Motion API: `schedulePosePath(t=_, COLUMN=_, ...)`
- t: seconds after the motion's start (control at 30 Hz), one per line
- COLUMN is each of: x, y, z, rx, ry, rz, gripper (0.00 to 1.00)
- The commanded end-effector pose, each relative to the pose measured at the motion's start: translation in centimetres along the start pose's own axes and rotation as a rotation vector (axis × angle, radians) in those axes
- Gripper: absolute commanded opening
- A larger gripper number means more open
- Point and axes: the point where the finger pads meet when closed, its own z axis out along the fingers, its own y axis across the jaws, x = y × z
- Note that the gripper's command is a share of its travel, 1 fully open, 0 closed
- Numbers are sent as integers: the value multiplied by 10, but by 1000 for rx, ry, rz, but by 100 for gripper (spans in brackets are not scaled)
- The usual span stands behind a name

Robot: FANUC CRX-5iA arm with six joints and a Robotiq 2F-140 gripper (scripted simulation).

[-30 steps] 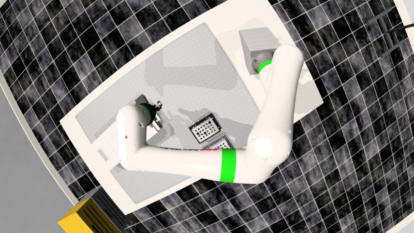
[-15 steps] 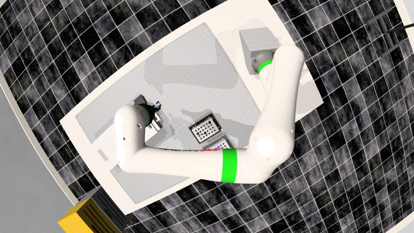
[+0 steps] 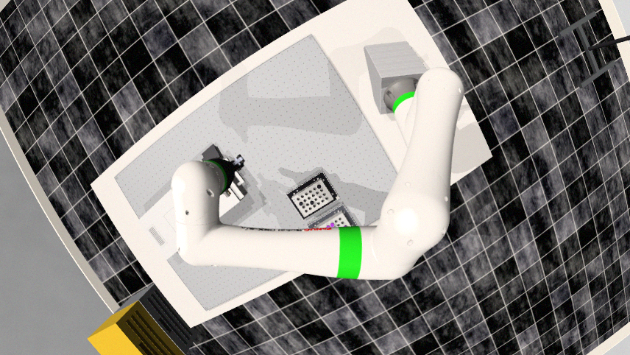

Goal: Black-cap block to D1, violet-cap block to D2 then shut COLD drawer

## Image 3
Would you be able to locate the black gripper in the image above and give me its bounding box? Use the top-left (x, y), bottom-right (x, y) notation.
top-left (222, 155), bottom-right (245, 180)

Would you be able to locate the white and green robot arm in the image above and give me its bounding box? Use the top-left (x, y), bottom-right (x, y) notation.
top-left (171, 67), bottom-right (464, 280)

